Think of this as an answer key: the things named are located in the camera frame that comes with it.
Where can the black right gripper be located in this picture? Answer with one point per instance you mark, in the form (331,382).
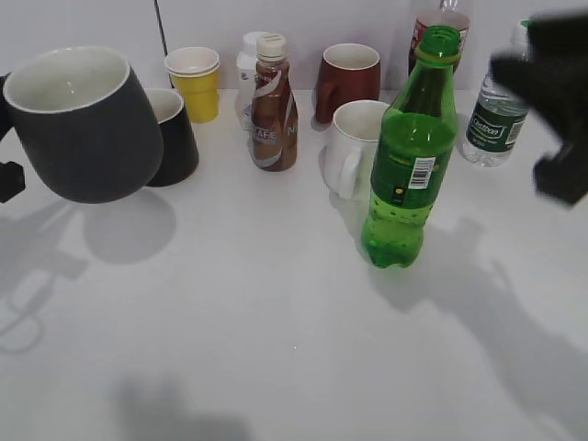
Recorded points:
(552,80)

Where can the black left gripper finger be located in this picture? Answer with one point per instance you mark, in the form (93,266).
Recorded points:
(12,181)

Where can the large black mug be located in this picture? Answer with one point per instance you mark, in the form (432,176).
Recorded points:
(85,123)

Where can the green plastic soda bottle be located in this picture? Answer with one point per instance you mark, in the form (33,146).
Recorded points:
(417,136)

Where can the small black cup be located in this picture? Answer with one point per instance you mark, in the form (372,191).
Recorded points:
(180,159)

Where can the clear water bottle green label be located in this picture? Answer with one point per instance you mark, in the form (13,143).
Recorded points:
(494,125)

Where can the cola bottle red label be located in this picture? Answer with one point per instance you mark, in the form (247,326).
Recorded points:
(452,13)

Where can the dark red ceramic mug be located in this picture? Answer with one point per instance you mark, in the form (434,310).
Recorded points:
(348,72)

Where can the white ceramic mug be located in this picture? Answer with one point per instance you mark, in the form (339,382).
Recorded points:
(351,147)

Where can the white plastic bottle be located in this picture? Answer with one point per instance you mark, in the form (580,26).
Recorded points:
(246,73)

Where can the brown coffee drink bottle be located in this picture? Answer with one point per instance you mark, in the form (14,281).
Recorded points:
(274,115)

